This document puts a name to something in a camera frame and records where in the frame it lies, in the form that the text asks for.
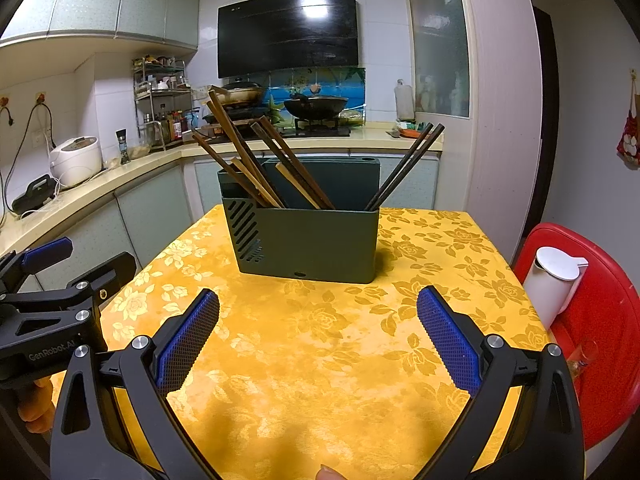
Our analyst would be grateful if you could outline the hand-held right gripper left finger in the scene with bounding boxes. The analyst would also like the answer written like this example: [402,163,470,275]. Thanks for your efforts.
[50,287,221,480]

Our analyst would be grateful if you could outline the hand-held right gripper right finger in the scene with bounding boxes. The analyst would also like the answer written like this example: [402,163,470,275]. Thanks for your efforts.
[416,285,586,480]

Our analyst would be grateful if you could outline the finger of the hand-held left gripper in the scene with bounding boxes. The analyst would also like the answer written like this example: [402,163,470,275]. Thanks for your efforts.
[62,251,137,311]
[0,237,74,291]

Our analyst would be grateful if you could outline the green utensil holder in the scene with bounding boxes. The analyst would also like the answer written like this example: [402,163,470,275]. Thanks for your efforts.
[216,156,382,285]

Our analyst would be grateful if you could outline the person's left hand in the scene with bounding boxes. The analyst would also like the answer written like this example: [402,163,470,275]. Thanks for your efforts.
[16,376,57,435]

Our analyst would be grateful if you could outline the black handheld appliance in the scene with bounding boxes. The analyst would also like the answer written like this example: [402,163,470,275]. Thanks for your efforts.
[11,174,58,215]

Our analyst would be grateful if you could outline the pale green base cabinets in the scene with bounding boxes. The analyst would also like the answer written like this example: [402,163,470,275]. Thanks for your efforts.
[0,152,443,291]

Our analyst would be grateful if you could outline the white rice cooker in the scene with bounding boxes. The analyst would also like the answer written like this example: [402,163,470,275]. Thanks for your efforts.
[48,136,103,188]

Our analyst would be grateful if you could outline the white kettle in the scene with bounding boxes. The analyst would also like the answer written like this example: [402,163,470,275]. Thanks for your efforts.
[522,246,590,331]

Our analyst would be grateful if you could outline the yellow floral tablecloth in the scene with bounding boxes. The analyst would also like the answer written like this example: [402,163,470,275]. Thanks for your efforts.
[50,205,556,480]

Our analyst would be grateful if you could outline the red plastic stool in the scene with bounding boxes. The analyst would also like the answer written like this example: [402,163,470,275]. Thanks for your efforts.
[512,222,640,451]

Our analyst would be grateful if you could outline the metal spice rack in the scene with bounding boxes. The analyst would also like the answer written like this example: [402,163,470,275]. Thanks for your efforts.
[132,55,196,151]

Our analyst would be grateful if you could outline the black portable stove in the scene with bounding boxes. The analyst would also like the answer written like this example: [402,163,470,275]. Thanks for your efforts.
[202,105,266,128]

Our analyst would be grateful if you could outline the beige kitchen countertop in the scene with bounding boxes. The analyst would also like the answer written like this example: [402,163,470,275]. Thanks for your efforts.
[0,122,445,256]

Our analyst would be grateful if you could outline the brown wok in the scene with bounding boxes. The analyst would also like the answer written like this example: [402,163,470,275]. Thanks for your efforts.
[220,79,268,107]

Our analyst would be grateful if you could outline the clear plastic bottle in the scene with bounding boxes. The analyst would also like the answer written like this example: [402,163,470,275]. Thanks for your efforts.
[394,79,417,121]

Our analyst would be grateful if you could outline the black gas stove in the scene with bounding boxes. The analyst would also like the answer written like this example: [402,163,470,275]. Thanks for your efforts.
[200,119,352,138]

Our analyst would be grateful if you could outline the pale green upper cabinets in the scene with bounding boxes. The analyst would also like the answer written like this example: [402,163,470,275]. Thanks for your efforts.
[0,0,202,51]

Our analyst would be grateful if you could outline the black wok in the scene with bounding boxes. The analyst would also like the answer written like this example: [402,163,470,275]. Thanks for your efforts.
[283,92,349,121]

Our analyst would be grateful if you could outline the red floral hanging cloth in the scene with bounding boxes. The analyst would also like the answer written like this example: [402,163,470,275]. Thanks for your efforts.
[616,67,640,168]

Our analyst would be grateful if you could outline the blue tile mural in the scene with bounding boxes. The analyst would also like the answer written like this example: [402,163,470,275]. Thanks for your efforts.
[265,66,367,126]

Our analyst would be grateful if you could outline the black range hood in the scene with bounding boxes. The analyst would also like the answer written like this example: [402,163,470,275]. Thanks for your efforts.
[216,0,361,80]

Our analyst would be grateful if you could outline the frosted glass panel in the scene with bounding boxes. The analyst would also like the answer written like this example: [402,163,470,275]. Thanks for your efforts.
[404,0,471,120]

